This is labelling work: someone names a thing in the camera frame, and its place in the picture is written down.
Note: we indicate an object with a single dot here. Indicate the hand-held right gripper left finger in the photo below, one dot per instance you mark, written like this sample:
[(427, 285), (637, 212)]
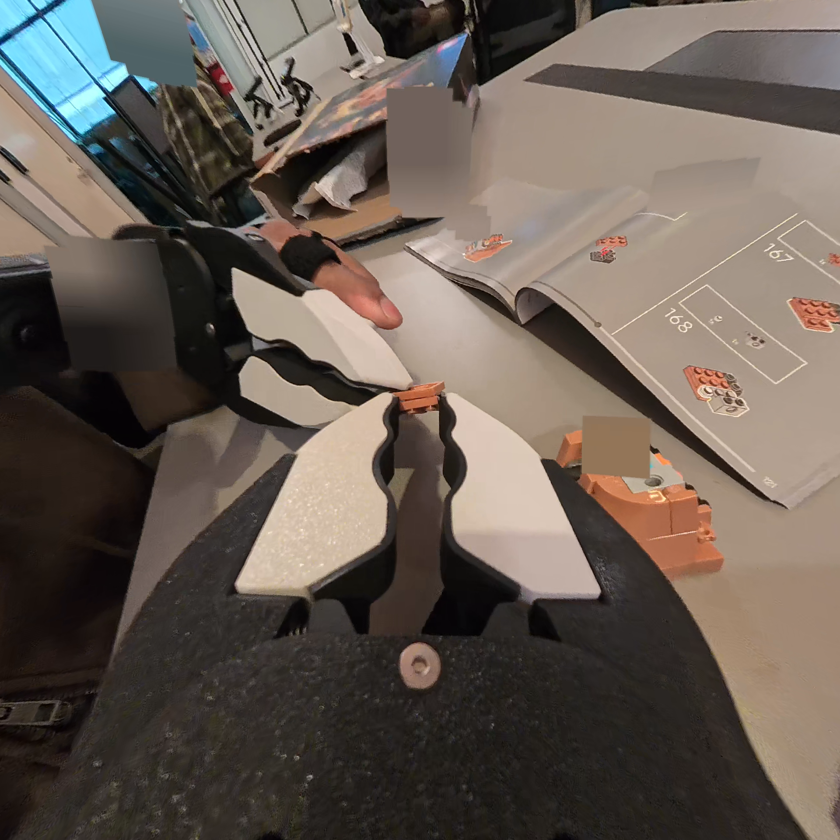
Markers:
[(321, 512)]

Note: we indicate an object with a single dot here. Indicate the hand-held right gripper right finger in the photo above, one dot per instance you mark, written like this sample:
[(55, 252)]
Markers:
[(518, 518)]

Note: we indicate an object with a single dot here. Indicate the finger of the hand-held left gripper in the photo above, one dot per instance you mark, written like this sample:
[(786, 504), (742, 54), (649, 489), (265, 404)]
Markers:
[(282, 397), (328, 334)]

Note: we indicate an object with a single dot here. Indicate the brown brick plate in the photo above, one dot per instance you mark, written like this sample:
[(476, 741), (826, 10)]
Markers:
[(420, 397)]

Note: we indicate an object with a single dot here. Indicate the brown brick model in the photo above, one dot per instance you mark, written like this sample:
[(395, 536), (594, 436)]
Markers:
[(676, 538)]

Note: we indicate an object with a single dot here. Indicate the person's left forearm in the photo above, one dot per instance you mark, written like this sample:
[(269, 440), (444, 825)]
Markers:
[(164, 400)]

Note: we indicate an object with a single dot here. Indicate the grey desk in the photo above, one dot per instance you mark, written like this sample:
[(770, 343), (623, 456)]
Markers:
[(525, 367)]

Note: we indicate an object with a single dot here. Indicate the person's left hand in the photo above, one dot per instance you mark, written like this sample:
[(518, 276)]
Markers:
[(361, 295)]

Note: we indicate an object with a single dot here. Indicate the hanging plaid coat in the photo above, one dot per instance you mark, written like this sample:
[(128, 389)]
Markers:
[(203, 144)]

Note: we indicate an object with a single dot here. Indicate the grey plastic bag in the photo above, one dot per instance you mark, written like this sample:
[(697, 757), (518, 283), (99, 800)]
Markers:
[(341, 177)]

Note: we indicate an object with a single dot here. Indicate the grey instruction booklet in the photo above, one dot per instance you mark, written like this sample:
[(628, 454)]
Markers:
[(656, 394)]

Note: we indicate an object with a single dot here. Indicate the white double door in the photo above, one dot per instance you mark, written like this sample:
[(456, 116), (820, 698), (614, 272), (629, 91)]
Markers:
[(39, 170)]

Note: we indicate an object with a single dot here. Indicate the red fire extinguisher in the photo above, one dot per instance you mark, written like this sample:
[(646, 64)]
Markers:
[(220, 75)]

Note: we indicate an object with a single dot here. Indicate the colourful toy set box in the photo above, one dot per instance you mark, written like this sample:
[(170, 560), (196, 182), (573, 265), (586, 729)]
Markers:
[(367, 111)]

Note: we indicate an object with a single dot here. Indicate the person's brown jacket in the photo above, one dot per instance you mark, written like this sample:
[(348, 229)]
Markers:
[(52, 525)]

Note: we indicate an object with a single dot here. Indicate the white monitor stand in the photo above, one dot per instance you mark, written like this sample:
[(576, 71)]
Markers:
[(361, 65)]

